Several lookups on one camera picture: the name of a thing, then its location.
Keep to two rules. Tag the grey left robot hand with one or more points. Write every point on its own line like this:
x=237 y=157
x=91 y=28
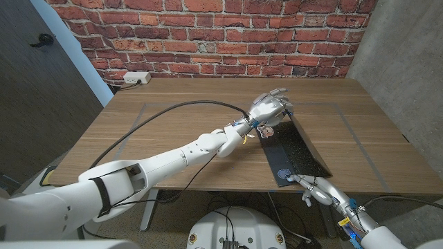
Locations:
x=268 y=109

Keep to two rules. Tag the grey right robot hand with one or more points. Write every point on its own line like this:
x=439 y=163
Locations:
x=320 y=193

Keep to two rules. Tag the black laptop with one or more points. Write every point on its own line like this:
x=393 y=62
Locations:
x=294 y=155

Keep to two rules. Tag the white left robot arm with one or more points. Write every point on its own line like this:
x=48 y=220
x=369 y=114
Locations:
x=155 y=166

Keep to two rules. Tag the metal table leg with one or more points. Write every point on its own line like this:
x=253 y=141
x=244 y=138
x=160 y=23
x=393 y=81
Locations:
x=149 y=214
x=328 y=221

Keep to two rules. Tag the black power adapter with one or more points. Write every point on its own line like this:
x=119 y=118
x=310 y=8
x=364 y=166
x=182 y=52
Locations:
x=309 y=243

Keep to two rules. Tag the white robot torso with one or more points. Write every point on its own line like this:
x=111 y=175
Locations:
x=256 y=224

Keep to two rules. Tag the red brick print backdrop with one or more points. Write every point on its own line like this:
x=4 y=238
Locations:
x=207 y=34

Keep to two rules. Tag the dark round floor object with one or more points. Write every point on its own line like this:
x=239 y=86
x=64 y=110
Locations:
x=166 y=196

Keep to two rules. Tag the white power strip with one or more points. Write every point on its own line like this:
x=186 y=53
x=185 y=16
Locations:
x=136 y=77

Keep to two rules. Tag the white floor device yellow trim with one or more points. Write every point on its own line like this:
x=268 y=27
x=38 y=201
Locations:
x=48 y=176

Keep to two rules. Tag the dark wood door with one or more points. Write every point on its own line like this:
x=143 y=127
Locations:
x=38 y=103

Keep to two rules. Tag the white robot chest panel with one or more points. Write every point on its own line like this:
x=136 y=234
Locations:
x=69 y=245

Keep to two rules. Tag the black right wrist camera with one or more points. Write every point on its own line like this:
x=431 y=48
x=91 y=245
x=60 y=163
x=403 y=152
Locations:
x=351 y=237

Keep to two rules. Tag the white door frame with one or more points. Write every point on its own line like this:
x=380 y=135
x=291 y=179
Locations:
x=79 y=58

